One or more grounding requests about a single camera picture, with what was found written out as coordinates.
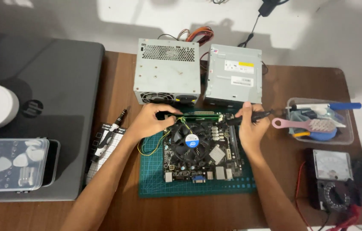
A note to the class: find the red probe lead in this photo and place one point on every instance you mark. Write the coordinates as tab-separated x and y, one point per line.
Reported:
299	195

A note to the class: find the black precision screwdriver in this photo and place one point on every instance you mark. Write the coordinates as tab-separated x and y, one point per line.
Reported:
108	138

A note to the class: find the black computer motherboard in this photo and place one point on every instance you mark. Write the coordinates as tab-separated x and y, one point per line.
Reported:
221	166

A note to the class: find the black cleaning brush tool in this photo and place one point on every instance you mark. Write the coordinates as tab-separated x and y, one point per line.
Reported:
262	115

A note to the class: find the grey metal power supply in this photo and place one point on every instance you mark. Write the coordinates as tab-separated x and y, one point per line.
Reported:
166	75

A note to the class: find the white grid repair mat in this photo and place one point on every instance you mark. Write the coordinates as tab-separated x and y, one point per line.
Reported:
104	163

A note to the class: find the black processor cooler fan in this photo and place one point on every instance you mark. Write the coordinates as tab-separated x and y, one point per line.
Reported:
191	142

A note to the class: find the blue air blower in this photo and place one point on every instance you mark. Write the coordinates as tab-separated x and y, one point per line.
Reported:
323	135

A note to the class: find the grey closed laptop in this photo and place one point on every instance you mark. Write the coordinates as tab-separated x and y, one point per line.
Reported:
59	96

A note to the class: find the person's right hand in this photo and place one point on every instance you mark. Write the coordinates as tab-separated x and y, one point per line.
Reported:
252	131

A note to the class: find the clear plastic tool tub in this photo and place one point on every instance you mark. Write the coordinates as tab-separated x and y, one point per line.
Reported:
344	133

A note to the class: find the pink cleaning brush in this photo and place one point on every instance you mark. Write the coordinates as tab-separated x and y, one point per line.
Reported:
318	125

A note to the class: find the black analog multimeter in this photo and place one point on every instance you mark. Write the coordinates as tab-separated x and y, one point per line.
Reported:
331	179

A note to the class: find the green memory module stick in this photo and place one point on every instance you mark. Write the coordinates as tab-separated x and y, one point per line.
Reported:
200	115

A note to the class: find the green cutting mat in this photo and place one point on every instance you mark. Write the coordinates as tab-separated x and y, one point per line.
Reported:
150	179

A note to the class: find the person's left hand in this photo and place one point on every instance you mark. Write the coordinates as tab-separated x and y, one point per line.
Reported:
147	123

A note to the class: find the clear screwdriver bit case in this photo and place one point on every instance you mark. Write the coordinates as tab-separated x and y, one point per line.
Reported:
7	165

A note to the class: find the silver optical disc drive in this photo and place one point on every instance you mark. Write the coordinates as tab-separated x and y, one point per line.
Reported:
232	75

